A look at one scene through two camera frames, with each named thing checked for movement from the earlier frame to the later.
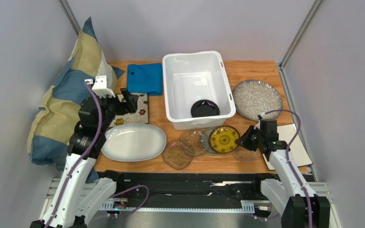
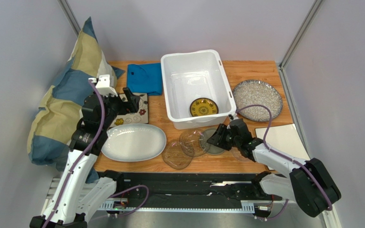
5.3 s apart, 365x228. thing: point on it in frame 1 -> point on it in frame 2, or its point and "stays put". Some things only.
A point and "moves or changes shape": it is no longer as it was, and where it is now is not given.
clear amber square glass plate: x=173 y=156 stays put
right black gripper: x=250 y=138 -> x=221 y=136
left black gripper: x=123 y=107 stays put
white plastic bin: x=197 y=90 stays put
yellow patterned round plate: x=222 y=138 moves or changes shape
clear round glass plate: x=194 y=142 stays put
